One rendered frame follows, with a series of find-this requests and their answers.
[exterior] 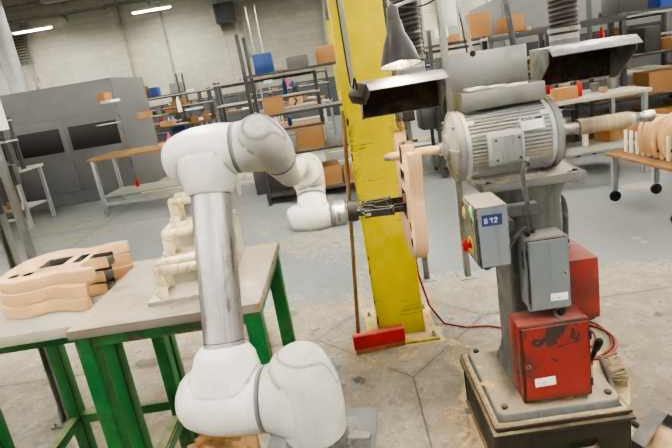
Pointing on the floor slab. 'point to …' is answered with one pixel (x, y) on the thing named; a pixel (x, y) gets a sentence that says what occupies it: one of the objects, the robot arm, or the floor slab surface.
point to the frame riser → (608, 426)
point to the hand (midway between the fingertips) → (403, 203)
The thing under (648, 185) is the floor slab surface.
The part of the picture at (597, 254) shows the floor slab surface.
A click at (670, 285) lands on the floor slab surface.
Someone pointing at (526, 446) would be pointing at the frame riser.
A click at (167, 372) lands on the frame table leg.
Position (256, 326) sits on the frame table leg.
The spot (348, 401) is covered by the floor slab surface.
